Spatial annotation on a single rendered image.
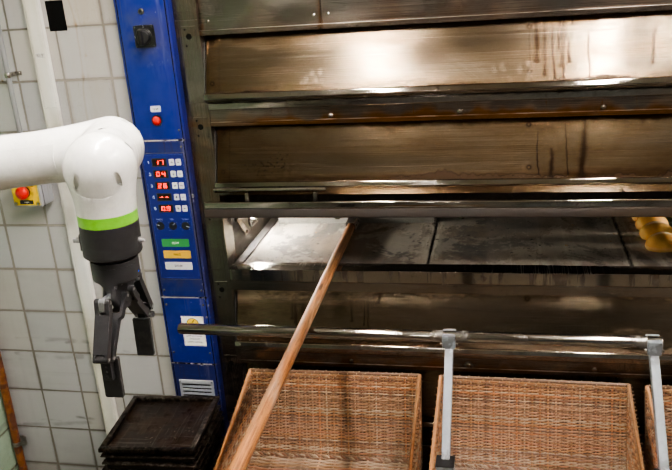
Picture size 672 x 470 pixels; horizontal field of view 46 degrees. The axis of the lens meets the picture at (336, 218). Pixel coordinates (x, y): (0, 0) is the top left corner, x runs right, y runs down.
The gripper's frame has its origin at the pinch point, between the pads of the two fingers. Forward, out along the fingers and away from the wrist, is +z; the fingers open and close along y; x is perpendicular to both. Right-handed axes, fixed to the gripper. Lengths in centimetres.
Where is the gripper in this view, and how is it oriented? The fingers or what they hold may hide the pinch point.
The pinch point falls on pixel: (130, 368)
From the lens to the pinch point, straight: 137.2
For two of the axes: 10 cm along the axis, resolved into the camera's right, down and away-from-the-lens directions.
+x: 9.9, 0.0, -1.4
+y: -1.3, 3.2, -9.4
